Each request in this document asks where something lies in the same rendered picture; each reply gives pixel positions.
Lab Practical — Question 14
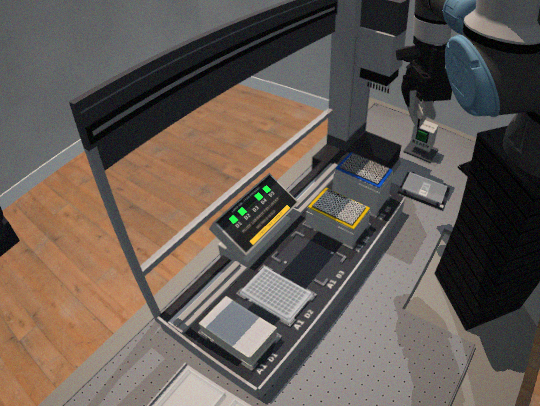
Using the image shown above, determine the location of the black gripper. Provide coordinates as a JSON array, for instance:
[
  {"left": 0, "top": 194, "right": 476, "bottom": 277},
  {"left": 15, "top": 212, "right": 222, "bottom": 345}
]
[{"left": 401, "top": 36, "right": 452, "bottom": 129}]

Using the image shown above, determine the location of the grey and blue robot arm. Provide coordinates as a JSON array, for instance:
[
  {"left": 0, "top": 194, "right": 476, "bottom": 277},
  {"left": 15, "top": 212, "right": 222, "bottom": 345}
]
[{"left": 413, "top": 0, "right": 540, "bottom": 178}]

